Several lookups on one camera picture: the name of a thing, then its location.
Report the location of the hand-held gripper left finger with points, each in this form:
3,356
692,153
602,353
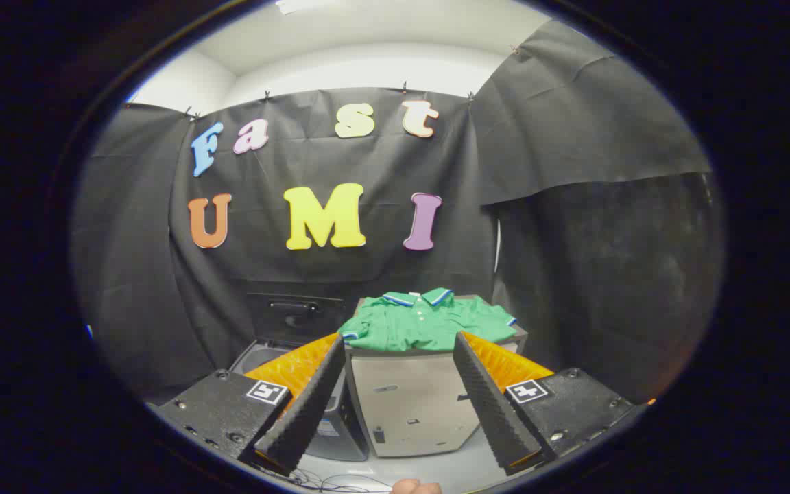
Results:
309,405

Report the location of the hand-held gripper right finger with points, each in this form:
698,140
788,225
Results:
487,405

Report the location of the grey washing machine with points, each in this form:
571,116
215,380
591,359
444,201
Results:
343,439

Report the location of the green polo shirt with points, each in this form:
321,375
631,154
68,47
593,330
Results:
422,329

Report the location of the grey cabinet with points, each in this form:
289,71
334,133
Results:
409,405

